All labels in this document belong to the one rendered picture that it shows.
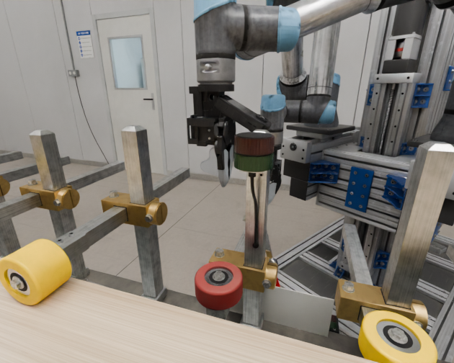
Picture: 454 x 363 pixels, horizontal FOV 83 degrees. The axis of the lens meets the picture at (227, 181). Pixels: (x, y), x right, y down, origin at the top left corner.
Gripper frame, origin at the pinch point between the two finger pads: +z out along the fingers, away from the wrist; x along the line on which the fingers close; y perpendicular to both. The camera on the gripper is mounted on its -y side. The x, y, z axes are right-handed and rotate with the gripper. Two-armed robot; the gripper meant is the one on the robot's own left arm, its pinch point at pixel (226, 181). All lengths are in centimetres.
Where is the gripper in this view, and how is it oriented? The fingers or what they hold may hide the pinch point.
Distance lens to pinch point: 56.0
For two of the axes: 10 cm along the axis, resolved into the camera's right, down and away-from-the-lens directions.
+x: -3.2, 3.3, -8.9
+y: -9.5, -1.0, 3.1
